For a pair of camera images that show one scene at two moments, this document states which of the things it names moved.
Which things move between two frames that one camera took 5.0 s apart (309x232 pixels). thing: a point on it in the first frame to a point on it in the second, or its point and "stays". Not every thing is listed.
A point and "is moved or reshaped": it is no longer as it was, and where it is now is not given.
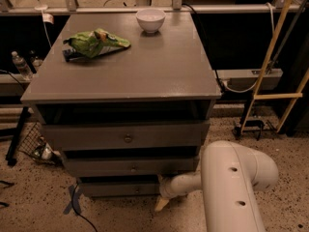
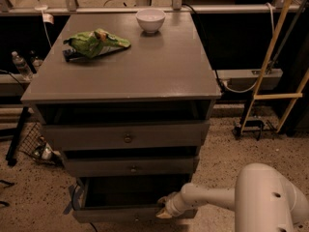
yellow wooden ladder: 294,96 stays
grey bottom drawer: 120,186 is moved or reshaped
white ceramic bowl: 151,19 stays
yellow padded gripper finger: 161,203 to 163,214
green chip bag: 87,43 stays
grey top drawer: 152,135 stays
